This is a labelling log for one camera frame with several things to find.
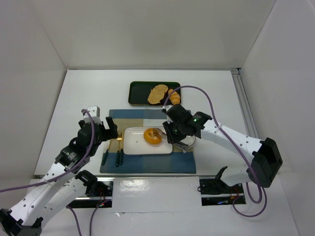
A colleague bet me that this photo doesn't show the stainless steel tongs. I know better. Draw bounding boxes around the stainless steel tongs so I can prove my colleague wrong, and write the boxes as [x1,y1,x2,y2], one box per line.
[153,128,189,152]

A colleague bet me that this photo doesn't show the orange bagel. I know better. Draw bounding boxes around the orange bagel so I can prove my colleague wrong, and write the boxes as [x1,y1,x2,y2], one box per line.
[143,128,162,145]

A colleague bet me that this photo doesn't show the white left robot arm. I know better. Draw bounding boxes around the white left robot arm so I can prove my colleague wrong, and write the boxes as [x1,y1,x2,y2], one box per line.
[0,117,118,236]

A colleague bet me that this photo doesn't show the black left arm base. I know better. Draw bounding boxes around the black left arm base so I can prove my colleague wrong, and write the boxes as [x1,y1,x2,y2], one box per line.
[69,178,114,208]

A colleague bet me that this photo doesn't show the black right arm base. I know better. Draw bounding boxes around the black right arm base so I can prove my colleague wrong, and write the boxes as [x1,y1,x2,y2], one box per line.
[197,167,246,206]

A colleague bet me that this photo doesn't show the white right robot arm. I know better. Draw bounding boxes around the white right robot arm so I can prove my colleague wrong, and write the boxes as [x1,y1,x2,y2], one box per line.
[162,104,283,188]

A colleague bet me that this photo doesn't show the speckled bread slice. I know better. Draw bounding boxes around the speckled bread slice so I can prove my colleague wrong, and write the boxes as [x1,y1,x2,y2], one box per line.
[147,84,168,105]

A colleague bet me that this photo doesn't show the white cup with dark rim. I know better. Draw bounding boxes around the white cup with dark rim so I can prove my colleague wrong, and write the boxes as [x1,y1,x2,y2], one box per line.
[174,136,196,153]

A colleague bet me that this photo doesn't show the white rectangular plate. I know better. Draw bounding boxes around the white rectangular plate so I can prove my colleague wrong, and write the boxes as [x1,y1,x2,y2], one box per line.
[123,127,173,155]

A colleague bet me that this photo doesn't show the blue beige checked placemat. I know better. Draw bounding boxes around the blue beige checked placemat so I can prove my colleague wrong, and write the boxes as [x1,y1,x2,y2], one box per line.
[99,109,196,174]

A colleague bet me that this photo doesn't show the striped croissant roll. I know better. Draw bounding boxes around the striped croissant roll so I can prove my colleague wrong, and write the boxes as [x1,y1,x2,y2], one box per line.
[168,89,181,105]

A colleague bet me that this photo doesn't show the dark green serving tray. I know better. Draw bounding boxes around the dark green serving tray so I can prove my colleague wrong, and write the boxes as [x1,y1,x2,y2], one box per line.
[128,81,181,107]

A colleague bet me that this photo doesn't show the gold fork green handle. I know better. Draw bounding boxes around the gold fork green handle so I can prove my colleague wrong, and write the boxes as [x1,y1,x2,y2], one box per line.
[115,131,123,167]

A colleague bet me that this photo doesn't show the gold knife green handle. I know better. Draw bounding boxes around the gold knife green handle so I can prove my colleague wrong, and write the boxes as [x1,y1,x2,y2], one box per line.
[119,131,124,165]

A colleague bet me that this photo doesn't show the gold spoon green handle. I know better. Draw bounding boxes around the gold spoon green handle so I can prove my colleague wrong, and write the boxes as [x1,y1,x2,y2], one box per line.
[101,139,115,166]

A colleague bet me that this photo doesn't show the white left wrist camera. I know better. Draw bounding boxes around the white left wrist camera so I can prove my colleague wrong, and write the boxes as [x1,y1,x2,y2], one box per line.
[81,106,101,124]

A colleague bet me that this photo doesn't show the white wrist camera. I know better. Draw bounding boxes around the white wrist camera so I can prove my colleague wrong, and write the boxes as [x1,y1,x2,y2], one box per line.
[81,106,101,124]
[162,105,173,123]

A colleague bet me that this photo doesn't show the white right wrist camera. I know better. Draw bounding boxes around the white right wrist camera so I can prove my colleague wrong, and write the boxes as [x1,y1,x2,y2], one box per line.
[162,105,173,123]

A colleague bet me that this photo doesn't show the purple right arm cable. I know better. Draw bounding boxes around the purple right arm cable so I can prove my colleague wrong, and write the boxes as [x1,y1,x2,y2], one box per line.
[162,85,268,217]

